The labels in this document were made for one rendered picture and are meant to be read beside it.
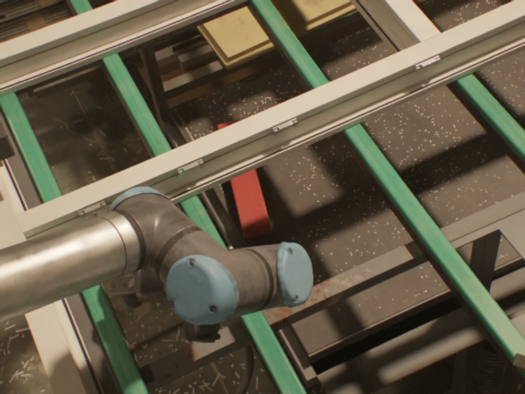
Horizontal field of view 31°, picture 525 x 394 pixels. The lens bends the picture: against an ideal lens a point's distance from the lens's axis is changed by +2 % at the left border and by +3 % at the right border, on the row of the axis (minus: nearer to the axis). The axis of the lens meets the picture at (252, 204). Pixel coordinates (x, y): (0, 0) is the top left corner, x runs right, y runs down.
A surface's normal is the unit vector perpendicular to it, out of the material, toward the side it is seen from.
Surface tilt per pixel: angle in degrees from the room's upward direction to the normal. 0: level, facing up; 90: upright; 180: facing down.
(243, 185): 0
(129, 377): 0
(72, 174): 0
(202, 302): 49
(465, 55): 90
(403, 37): 90
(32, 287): 66
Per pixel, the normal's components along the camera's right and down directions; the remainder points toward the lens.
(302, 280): 0.83, -0.12
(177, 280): -0.55, 0.11
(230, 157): 0.43, 0.70
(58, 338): -0.10, -0.59
